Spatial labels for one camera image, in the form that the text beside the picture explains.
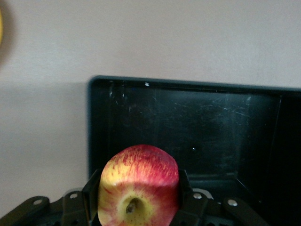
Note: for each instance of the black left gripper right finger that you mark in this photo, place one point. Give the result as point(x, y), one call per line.
point(202, 212)

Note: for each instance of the table cover mat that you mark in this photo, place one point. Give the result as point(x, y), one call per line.
point(164, 35)

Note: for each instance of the black plastic box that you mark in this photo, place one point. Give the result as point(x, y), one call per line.
point(211, 129)

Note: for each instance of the red yellow apple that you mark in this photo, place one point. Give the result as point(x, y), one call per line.
point(141, 169)

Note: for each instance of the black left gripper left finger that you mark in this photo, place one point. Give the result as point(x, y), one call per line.
point(70, 209)

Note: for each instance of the yellow banana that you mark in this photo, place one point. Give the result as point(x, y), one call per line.
point(1, 26)

